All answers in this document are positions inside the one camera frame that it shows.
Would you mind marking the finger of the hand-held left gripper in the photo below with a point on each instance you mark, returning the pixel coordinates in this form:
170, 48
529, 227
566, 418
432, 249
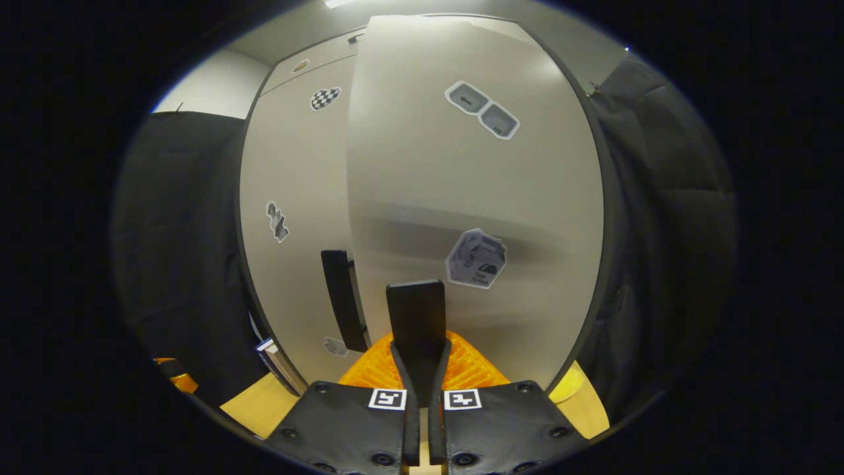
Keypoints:
179, 381

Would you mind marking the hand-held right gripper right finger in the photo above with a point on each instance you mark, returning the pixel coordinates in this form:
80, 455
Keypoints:
436, 435

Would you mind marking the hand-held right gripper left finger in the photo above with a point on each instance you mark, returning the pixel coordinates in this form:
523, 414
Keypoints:
411, 435

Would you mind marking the grey double-door shoe cabinet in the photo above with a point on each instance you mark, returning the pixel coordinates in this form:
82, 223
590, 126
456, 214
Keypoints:
608, 198

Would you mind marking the grey cabinet drawer front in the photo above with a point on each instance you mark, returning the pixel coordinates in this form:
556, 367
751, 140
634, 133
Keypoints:
330, 56

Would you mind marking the white striped book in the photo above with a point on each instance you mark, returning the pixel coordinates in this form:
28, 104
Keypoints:
280, 366

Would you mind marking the yellow sponge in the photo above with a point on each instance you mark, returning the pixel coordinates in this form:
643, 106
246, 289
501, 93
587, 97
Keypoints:
567, 386

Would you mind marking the black backdrop cloth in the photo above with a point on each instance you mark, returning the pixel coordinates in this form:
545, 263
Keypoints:
178, 231

